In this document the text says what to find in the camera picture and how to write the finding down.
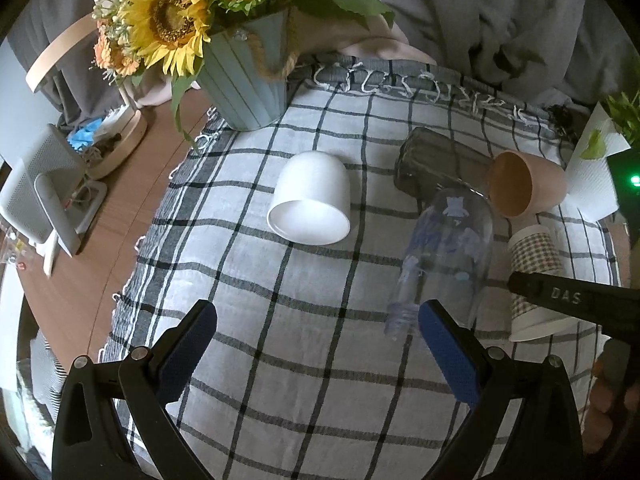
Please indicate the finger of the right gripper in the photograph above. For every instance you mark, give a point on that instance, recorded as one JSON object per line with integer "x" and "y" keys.
{"x": 615, "y": 309}

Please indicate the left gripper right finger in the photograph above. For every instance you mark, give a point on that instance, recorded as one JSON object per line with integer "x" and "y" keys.
{"x": 545, "y": 440}

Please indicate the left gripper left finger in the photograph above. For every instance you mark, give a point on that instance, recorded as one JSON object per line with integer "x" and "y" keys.
{"x": 88, "y": 436}

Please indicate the houndstooth paper cup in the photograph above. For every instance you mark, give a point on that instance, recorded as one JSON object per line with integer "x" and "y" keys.
{"x": 533, "y": 253}

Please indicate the terracotta pink cup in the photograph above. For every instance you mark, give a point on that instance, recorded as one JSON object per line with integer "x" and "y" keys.
{"x": 520, "y": 184}

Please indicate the dark glass cup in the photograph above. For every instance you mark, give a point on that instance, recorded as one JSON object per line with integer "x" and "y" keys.
{"x": 429, "y": 161}

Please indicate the white ceramic cup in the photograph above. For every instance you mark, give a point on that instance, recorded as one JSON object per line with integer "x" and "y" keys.
{"x": 311, "y": 201}

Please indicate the person's right hand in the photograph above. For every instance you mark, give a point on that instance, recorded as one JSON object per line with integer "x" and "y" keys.
{"x": 612, "y": 410}

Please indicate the clear plastic jar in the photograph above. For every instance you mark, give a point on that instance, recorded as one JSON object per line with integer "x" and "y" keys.
{"x": 447, "y": 260}

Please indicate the white pot green plant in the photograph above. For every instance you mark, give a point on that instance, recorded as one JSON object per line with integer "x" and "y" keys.
{"x": 612, "y": 129}

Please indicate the checkered tablecloth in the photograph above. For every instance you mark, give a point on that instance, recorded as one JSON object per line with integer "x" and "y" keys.
{"x": 300, "y": 380}

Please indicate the grey curtain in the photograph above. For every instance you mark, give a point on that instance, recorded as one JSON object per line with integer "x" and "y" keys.
{"x": 544, "y": 52}

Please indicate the pink beige curtain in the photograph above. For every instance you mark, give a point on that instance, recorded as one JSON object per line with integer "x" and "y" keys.
{"x": 318, "y": 31}

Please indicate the blue ribbed flower vase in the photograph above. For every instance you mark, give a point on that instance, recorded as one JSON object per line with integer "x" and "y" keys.
{"x": 241, "y": 72}

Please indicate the yellow sunflower bouquet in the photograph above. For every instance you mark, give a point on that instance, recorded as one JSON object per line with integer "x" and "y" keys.
{"x": 136, "y": 35}

